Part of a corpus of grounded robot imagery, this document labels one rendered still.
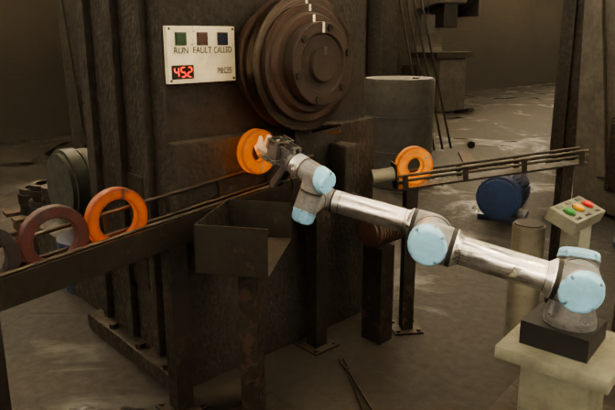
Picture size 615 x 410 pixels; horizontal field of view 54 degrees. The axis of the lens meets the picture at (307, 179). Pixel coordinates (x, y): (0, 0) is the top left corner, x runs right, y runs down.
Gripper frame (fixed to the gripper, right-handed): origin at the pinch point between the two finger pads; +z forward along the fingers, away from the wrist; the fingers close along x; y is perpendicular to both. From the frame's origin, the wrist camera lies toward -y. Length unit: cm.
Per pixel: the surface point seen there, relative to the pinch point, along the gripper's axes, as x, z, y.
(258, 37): 0.1, 6.3, 35.5
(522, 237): -77, -66, -22
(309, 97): -14.2, -7.0, 18.5
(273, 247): 19.4, -35.9, -14.7
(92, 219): 60, -4, -11
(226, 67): 3.9, 16.6, 22.9
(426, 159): -68, -23, -7
